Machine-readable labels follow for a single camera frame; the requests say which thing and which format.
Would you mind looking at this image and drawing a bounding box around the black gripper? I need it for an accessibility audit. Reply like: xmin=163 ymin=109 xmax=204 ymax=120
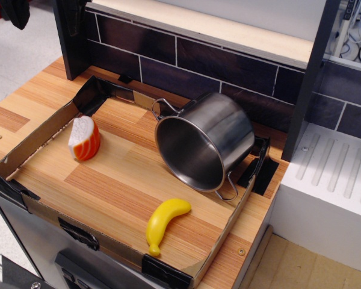
xmin=66 ymin=0 xmax=87 ymax=36

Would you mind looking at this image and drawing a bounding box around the white power strip with cables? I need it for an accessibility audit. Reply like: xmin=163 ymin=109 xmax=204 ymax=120
xmin=330 ymin=1 xmax=361 ymax=66

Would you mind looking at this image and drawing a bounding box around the stainless steel pot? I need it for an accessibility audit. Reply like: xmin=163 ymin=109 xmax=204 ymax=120
xmin=151 ymin=93 xmax=255 ymax=202

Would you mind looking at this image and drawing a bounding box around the dark grey shelf frame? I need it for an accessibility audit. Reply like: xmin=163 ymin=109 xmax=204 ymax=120
xmin=52 ymin=1 xmax=340 ymax=161

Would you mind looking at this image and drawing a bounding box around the white sink drainboard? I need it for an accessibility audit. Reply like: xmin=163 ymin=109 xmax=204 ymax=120
xmin=270 ymin=124 xmax=361 ymax=271

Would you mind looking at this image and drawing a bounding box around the cardboard fence with black tape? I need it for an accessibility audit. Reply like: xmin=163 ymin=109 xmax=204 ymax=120
xmin=0 ymin=76 xmax=282 ymax=288

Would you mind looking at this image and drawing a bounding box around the yellow toy banana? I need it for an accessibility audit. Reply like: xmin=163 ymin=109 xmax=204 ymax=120
xmin=146 ymin=198 xmax=191 ymax=256

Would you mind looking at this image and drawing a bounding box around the orange white salmon sushi toy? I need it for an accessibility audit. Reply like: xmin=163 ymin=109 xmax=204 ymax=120
xmin=68 ymin=116 xmax=100 ymax=161

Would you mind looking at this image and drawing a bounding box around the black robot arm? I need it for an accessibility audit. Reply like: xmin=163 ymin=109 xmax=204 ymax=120
xmin=0 ymin=0 xmax=88 ymax=37

